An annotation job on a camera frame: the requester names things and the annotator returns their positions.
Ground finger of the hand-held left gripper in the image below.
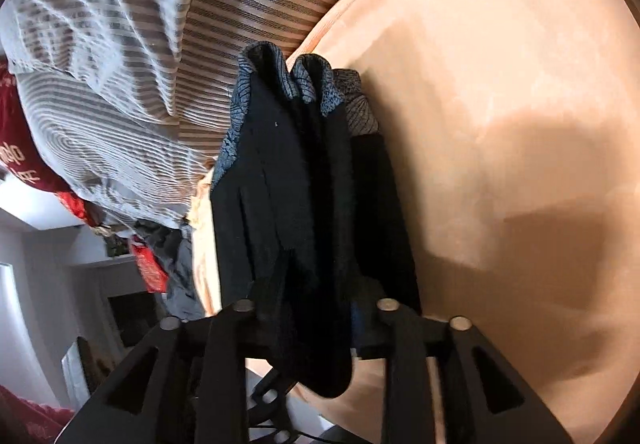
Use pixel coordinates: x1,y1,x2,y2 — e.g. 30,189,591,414
250,366,297,444

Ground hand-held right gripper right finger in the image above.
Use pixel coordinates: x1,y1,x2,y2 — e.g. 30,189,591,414
350,279,576,444

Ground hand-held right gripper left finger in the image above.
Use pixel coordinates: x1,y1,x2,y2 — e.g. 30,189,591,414
57,251,290,444

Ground black pants with blue waistband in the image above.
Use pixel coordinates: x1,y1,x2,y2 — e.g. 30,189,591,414
210,41,423,400

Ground dark grey clothing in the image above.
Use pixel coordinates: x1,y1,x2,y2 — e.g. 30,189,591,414
162,226,207,321

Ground red packet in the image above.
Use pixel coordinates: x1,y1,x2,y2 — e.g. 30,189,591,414
130,243,170,295

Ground white fireplace with dark opening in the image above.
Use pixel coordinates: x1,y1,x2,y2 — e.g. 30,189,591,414
69,255,168,377

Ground dark red patterned cloth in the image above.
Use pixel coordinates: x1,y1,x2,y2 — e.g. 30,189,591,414
0,384,68,444

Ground red printed cloth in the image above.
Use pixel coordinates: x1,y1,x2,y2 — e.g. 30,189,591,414
0,65,68,197

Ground peach bed sheet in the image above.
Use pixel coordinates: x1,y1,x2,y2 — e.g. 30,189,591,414
190,0,640,444

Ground striped grey blanket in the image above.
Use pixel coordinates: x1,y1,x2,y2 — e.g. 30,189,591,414
0,0,381,229

